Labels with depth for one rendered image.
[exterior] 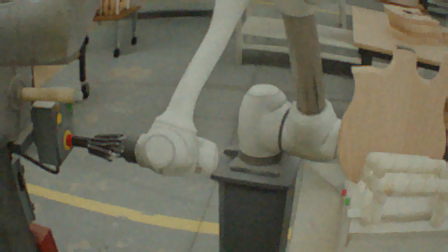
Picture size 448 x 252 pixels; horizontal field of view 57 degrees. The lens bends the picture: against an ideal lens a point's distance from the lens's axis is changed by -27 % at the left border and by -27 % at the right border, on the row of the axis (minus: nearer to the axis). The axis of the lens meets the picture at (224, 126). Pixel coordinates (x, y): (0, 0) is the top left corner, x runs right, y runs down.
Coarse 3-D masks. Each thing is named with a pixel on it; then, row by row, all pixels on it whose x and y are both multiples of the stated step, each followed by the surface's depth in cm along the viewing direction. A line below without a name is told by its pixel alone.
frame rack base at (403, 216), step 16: (352, 192) 101; (352, 208) 96; (384, 208) 95; (400, 208) 94; (416, 208) 93; (432, 208) 92; (352, 224) 91; (384, 224) 90; (400, 224) 89; (416, 224) 88; (352, 240) 89; (368, 240) 89; (384, 240) 88; (400, 240) 87; (416, 240) 87; (432, 240) 86
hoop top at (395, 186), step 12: (384, 180) 85; (396, 180) 84; (408, 180) 84; (420, 180) 83; (432, 180) 83; (444, 180) 83; (384, 192) 84; (396, 192) 84; (408, 192) 83; (420, 192) 83; (432, 192) 82; (444, 192) 82
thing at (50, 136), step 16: (32, 112) 137; (48, 112) 135; (64, 112) 144; (48, 128) 138; (64, 128) 145; (48, 144) 140; (64, 144) 145; (32, 160) 145; (48, 160) 143; (64, 160) 146
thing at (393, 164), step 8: (376, 160) 92; (384, 160) 92; (392, 160) 91; (400, 160) 91; (408, 160) 91; (416, 160) 90; (424, 160) 90; (432, 160) 90; (440, 160) 90; (384, 168) 91; (392, 168) 91; (400, 168) 91; (408, 168) 90; (416, 168) 90; (424, 168) 89; (432, 168) 89; (440, 168) 89
